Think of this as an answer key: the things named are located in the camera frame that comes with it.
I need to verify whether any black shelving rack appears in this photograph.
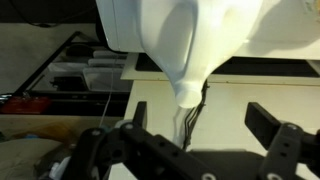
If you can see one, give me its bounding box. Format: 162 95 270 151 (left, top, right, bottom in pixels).
0 30 134 138

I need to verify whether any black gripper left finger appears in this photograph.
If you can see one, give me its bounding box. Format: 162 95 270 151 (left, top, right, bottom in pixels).
63 100 218 180

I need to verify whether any red box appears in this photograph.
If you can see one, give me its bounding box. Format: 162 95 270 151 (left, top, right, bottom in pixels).
0 95 53 116

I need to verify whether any large white detergent jug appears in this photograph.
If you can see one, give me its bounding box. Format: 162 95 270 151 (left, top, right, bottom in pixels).
137 0 266 110

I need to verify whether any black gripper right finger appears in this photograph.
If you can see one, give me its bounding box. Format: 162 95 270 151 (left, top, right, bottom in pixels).
244 102 320 180

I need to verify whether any clear plastic bin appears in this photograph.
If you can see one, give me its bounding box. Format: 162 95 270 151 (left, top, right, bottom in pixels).
81 66 134 93

